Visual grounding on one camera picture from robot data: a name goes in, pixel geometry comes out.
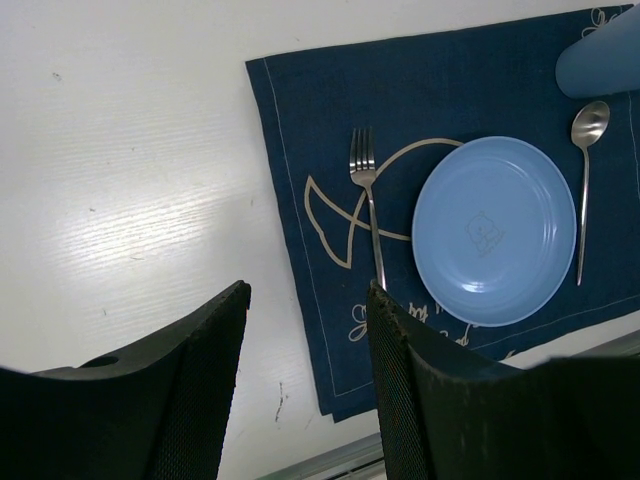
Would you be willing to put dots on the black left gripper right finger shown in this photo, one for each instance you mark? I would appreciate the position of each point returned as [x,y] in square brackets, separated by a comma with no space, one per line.
[567,418]

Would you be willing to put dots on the dark blue cloth placemat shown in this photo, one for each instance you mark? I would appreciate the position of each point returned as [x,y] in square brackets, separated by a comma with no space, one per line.
[422,96]

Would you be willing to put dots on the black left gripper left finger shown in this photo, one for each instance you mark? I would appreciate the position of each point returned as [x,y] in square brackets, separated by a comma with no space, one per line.
[157,408]

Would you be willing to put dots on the light blue plastic cup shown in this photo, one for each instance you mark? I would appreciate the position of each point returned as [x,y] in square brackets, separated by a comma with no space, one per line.
[605,60]

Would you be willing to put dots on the silver metal spoon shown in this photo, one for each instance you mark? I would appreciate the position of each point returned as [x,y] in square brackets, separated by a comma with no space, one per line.
[588,126]

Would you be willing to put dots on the light blue plastic plate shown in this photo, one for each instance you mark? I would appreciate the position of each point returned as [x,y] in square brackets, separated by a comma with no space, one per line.
[494,231]

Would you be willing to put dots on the silver metal fork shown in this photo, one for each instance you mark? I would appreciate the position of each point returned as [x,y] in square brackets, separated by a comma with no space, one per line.
[362,169]

